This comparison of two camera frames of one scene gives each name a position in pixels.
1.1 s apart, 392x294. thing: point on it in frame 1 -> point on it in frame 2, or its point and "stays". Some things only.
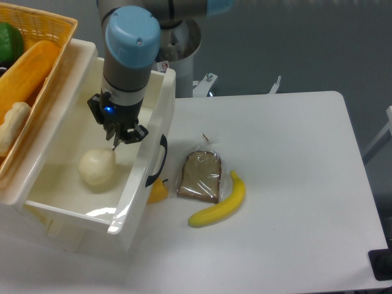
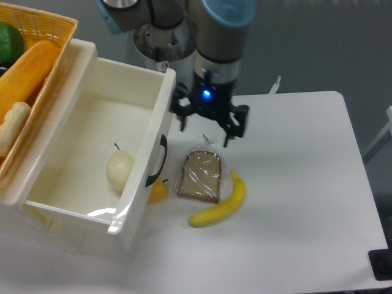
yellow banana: x=223 y=209 stays
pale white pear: x=96 y=165 -> x=119 y=168
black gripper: x=124 y=119 -> x=212 y=97
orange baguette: x=22 y=78 stays
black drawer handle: x=163 y=142 stays
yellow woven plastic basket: x=36 y=26 stays
